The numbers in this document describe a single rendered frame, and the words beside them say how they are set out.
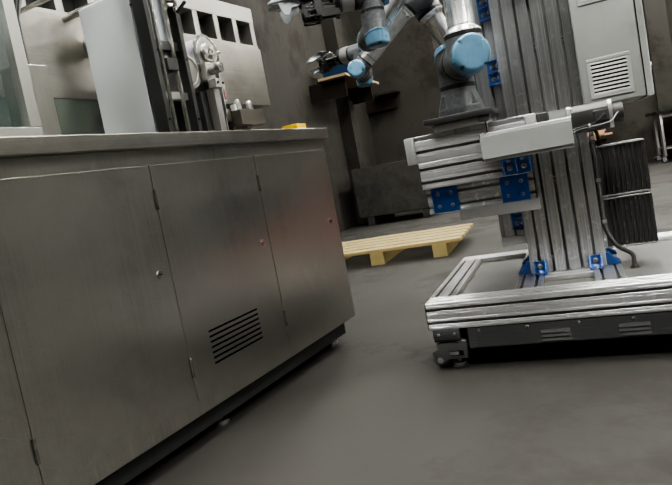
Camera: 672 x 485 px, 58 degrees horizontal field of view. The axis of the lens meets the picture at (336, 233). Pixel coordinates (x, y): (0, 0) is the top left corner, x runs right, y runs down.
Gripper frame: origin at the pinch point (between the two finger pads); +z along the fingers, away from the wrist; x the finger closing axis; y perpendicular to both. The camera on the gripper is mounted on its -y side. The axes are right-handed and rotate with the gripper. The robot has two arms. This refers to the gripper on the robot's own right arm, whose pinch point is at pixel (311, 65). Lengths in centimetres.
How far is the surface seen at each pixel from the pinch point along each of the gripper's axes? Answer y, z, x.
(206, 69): 71, -7, -23
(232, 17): -9, 41, -33
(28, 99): 159, -41, -41
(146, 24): 100, -22, -46
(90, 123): 105, 24, -24
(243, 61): -2.2, 40.7, -12.1
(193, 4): 17, 37, -46
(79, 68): 97, 24, -42
